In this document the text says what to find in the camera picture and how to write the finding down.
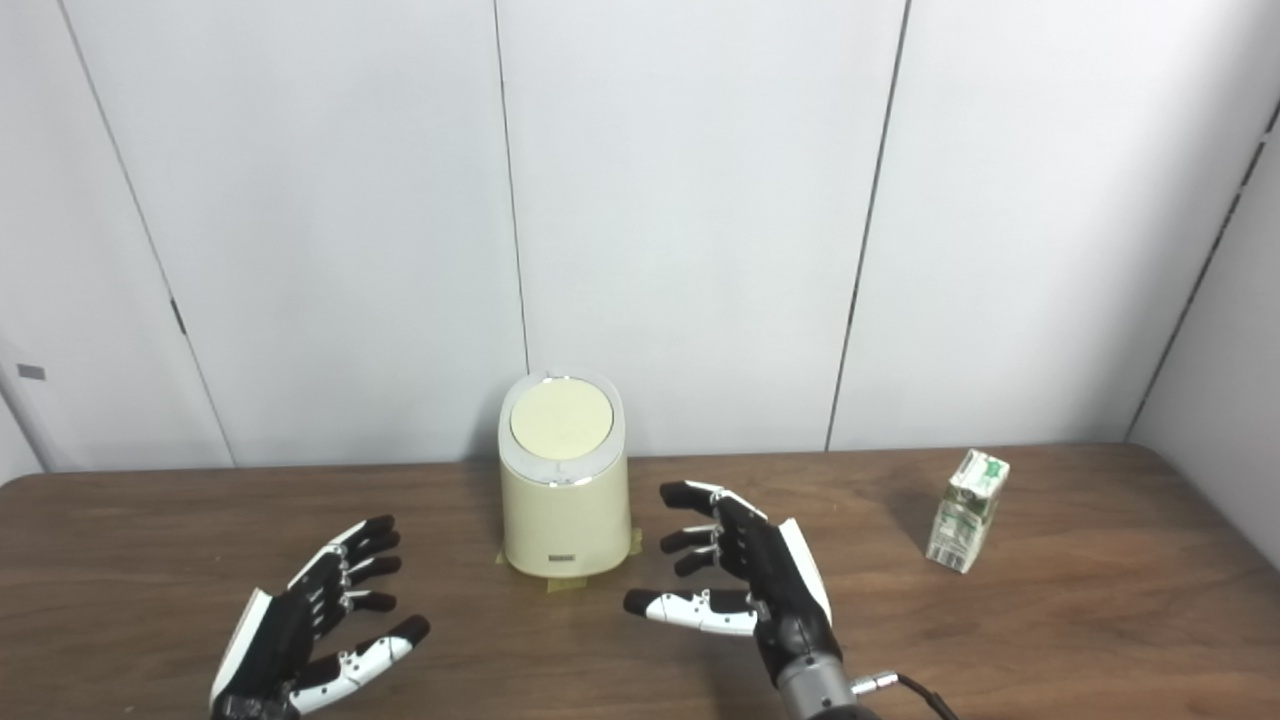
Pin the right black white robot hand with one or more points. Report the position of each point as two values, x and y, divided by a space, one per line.
785 590

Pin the green white milk carton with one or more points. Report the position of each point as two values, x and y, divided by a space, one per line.
965 515

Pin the black wall panel hinge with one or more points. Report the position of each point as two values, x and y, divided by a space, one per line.
178 317

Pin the small grey wall plate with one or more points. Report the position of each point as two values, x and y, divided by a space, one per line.
31 372

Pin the cream-colored bin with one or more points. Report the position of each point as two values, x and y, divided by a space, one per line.
565 520

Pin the cream round bin lid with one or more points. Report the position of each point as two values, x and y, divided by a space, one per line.
560 420

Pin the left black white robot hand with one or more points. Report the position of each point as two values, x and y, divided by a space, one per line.
280 640

